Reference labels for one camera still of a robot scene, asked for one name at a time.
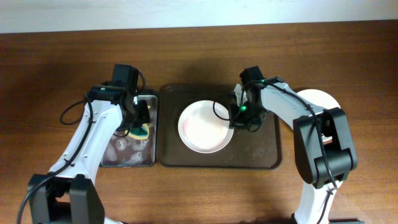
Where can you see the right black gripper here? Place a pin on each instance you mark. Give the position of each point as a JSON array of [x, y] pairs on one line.
[[241, 121]]

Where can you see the pink plate with red stain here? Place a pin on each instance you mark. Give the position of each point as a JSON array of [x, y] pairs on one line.
[[203, 128]]

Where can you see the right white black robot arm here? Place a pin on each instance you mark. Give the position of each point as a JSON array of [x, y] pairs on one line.
[[323, 144]]

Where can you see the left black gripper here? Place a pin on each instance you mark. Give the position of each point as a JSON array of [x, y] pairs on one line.
[[141, 114]]

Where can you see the green yellow sponge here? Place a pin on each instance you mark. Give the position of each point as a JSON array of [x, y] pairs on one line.
[[141, 132]]

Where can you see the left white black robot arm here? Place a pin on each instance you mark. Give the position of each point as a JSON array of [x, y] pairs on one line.
[[67, 193]]

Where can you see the small black water tray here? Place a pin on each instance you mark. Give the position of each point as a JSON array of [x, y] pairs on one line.
[[123, 151]]

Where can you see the large brown serving tray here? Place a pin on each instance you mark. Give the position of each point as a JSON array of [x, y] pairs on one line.
[[260, 150]]

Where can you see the cream plate with red stain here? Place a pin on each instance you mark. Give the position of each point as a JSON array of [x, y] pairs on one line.
[[319, 98]]

